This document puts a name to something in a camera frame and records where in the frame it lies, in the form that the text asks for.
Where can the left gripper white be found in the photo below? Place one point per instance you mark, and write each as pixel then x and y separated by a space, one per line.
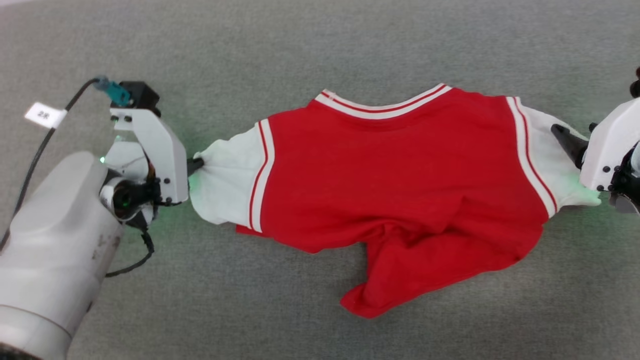
pixel 167 160

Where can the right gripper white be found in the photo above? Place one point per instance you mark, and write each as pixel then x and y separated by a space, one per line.
pixel 612 145

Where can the red and white jersey shirt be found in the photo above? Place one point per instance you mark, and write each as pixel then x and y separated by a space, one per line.
pixel 400 180

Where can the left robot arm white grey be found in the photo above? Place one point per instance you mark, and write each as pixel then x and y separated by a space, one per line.
pixel 50 240

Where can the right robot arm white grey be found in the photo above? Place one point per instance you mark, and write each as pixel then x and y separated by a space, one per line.
pixel 630 185

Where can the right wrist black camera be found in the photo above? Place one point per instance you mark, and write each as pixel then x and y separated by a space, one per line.
pixel 636 87

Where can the wrist black camera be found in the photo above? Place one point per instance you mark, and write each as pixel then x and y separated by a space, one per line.
pixel 142 95
pixel 636 87

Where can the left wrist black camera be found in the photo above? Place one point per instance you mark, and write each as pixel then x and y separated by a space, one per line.
pixel 142 95

